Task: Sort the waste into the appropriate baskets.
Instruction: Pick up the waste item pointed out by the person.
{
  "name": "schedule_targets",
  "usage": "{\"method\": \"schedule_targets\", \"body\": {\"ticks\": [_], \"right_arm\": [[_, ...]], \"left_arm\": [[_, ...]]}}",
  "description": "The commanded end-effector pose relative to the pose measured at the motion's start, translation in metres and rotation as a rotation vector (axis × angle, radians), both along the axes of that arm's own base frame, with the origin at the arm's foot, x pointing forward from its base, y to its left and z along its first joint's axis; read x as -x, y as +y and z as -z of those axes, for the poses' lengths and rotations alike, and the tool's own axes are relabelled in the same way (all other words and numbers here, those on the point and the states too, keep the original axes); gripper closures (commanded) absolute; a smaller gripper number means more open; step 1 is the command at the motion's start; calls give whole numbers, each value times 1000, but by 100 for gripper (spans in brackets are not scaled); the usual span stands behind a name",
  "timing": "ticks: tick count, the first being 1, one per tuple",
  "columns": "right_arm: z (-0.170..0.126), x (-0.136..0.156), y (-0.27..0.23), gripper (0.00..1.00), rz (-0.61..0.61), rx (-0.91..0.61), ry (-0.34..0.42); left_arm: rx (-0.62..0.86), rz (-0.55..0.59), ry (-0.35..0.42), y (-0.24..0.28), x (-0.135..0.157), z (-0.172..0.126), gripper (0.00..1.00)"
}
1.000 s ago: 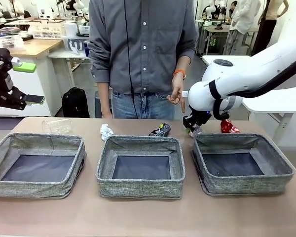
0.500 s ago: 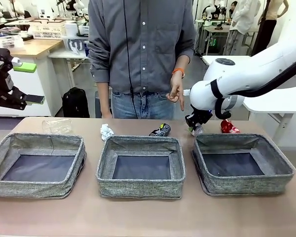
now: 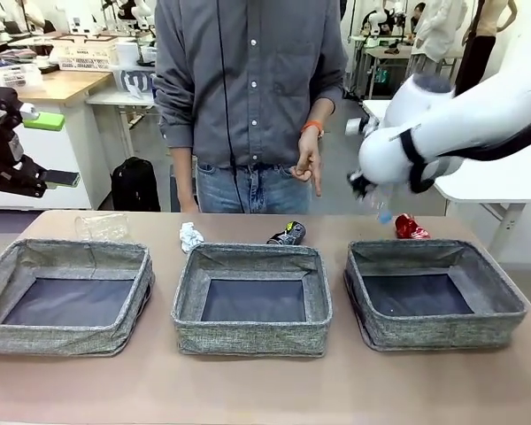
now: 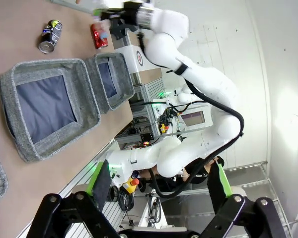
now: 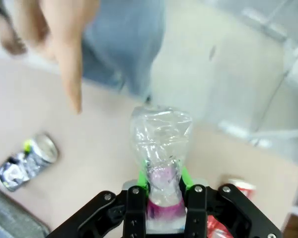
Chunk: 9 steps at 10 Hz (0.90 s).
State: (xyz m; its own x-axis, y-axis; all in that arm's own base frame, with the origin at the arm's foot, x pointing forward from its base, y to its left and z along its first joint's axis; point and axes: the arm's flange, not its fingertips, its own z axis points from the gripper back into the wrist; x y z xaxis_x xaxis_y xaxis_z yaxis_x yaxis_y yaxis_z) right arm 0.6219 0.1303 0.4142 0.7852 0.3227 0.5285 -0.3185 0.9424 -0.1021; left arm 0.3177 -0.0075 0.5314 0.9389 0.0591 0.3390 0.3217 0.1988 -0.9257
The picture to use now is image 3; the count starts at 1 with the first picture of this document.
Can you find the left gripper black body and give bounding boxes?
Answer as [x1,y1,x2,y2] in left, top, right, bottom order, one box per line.
[0,112,26,178]

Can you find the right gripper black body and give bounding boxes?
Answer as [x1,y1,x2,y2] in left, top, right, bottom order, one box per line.
[347,170,375,197]

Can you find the clear plastic bottle blue cap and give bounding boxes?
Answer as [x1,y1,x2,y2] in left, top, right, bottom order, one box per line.
[358,183,395,226]

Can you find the clear plastic cup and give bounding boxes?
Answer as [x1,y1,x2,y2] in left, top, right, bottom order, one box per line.
[73,212,130,243]

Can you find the crushed red drink can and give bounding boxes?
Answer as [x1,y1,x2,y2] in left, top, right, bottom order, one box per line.
[394,212,431,240]

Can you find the white paper ball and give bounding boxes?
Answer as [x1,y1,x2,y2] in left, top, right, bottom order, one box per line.
[179,221,205,254]

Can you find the person's left forearm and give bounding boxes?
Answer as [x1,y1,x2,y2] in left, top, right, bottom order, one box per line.
[301,95,337,132]

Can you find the person's right forearm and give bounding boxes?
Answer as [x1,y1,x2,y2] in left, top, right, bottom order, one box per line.
[167,145,200,209]

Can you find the person's left hand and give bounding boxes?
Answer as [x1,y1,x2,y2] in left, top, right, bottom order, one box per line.
[290,131,324,198]

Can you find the wooden top white table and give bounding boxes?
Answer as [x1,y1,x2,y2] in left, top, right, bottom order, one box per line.
[0,56,116,210]

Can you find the clear plastic storage box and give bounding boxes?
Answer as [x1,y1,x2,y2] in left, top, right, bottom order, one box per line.
[0,59,43,89]

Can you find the orange wristband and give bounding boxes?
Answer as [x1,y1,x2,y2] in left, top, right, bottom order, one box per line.
[299,120,325,140]

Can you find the black backpack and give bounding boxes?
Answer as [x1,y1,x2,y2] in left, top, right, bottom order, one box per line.
[110,156,162,213]

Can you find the small white table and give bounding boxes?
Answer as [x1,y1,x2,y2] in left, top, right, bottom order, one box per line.
[86,86,160,160]

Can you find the white plastic crate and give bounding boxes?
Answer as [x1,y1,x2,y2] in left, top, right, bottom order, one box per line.
[50,34,119,71]

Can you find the crushed black drink can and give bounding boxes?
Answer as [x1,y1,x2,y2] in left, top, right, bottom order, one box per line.
[266,222,309,247]

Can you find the blue box white logo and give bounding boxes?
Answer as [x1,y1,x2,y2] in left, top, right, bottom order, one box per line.
[119,68,155,97]

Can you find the white plastic container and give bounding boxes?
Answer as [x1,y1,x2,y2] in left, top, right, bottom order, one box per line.
[114,40,142,68]

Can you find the grey button shirt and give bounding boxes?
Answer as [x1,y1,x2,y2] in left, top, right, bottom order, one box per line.
[152,0,349,170]

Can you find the blue jeans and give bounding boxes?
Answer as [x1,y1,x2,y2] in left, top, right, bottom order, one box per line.
[196,161,314,215]

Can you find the grey fabric basket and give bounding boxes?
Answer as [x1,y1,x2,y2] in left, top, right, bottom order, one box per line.
[0,237,156,359]
[171,242,334,359]
[342,238,528,353]

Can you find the mannequin in white clothes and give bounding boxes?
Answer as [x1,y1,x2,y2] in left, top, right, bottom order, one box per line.
[400,0,470,89]

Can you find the seated person dark hair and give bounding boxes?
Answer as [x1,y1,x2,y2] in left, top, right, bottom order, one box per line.
[409,2,428,41]

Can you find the grey metal frame table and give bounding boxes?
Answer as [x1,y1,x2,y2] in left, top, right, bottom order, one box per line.
[348,35,464,101]

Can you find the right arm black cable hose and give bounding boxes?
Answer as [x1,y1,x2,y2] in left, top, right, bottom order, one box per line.
[437,127,531,163]

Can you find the thin black hanging cable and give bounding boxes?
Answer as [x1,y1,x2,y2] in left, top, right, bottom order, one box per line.
[216,0,244,214]

